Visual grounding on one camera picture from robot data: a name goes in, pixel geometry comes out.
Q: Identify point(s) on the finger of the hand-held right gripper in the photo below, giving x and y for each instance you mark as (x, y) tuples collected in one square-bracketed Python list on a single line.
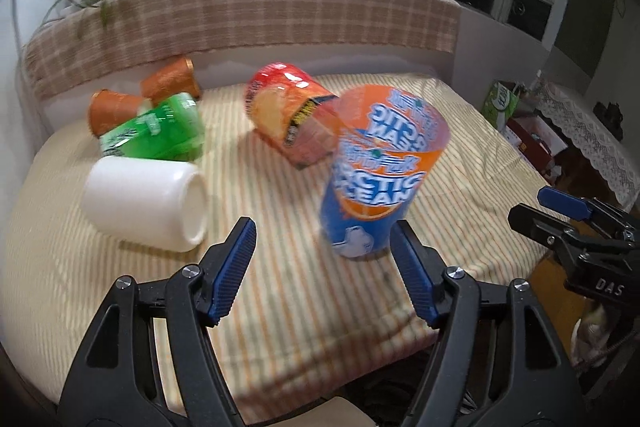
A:
[(535, 222), (562, 202)]

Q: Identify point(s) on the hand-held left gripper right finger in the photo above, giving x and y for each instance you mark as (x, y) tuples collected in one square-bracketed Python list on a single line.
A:
[(411, 263)]

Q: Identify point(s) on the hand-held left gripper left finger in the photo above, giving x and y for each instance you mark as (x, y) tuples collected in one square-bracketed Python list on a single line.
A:
[(234, 263)]

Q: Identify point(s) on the blue and orange printed cup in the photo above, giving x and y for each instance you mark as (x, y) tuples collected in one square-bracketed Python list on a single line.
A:
[(372, 187)]

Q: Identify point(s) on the white cup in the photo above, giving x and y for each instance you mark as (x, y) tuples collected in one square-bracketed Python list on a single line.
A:
[(140, 199)]

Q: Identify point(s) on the green printed cup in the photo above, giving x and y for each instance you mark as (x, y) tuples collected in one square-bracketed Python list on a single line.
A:
[(155, 132)]

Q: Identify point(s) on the red and yellow printed cup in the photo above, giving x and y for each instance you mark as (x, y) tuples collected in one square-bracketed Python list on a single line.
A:
[(285, 117)]

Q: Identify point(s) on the orange ribbed cup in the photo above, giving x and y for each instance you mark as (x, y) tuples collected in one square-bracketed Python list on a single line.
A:
[(112, 109), (170, 79)]

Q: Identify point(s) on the striped bed sheet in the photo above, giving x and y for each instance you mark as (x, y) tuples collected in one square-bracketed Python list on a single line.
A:
[(280, 307)]

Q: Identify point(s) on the red cardboard box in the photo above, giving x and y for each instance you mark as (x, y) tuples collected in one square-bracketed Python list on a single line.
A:
[(532, 134)]

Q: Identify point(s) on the white lace tablecloth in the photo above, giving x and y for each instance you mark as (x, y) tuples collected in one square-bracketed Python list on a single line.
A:
[(585, 127)]

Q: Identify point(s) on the green carton box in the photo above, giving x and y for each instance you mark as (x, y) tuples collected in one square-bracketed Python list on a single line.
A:
[(500, 104)]

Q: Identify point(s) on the plaid cloth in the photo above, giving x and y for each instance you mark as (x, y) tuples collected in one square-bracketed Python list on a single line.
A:
[(250, 17)]

